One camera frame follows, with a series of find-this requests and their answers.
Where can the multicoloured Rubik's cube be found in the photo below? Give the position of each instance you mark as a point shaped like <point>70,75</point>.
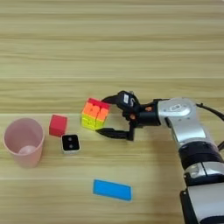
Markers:
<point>94,115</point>

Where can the red cube block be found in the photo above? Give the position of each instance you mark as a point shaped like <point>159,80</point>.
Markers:
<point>57,126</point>

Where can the blue rectangular block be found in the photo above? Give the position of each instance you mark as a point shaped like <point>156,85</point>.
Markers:
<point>112,190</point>

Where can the pink plastic cup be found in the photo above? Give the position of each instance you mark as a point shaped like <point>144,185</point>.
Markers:
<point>24,151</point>

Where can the black box with white label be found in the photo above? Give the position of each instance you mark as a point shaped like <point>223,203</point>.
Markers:
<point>127,99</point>

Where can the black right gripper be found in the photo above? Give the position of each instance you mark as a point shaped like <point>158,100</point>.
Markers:
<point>145,115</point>

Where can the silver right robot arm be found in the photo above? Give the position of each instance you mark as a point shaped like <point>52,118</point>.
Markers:
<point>186,122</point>

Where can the small black and silver cube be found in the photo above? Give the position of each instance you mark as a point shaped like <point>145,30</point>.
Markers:
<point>71,143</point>

